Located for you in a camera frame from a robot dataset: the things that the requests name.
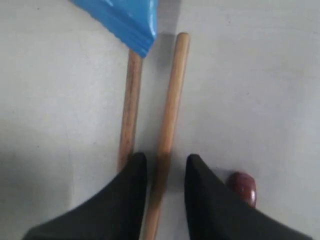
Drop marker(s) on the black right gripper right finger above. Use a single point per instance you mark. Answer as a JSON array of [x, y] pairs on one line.
[[214, 212]]

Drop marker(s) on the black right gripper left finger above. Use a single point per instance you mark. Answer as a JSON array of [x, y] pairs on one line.
[[114, 213]]

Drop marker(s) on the brown wooden spoon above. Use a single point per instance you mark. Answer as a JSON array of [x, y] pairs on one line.
[[244, 185]]

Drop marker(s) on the wooden chopstick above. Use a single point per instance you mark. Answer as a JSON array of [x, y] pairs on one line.
[[130, 109], [166, 136]]

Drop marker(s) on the blue snack packet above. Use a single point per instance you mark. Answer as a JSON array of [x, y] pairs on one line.
[[134, 22]]

